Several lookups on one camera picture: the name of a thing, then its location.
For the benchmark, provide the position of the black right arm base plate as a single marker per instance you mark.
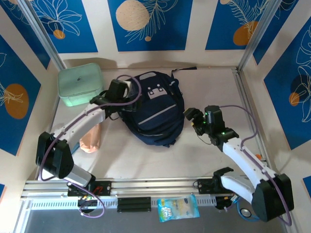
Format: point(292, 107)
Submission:
point(206, 187)

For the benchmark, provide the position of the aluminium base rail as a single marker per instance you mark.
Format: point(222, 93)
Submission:
point(155, 185)

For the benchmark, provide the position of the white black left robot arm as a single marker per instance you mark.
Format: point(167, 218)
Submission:
point(56, 157)

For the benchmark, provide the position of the navy blue backpack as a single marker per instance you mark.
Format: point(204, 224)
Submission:
point(158, 116)

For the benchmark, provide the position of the blue stethoscope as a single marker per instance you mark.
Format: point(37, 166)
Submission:
point(246, 212)

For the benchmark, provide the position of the blue yellow snack bag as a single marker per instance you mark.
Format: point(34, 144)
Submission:
point(178, 207)

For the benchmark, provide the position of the aluminium corner post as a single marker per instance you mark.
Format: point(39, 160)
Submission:
point(260, 34)
point(41, 34)

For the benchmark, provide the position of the mint green lunch box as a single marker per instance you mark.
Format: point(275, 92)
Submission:
point(79, 82)

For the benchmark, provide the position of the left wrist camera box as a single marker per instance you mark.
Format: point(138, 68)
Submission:
point(128, 86)

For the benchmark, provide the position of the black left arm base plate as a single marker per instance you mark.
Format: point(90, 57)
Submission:
point(104, 188)

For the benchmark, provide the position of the aluminium side rail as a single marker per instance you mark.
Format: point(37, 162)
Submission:
point(243, 97)

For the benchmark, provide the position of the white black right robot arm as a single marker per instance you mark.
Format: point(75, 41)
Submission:
point(269, 196)

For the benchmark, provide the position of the black ribbed block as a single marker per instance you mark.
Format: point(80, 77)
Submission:
point(133, 205)

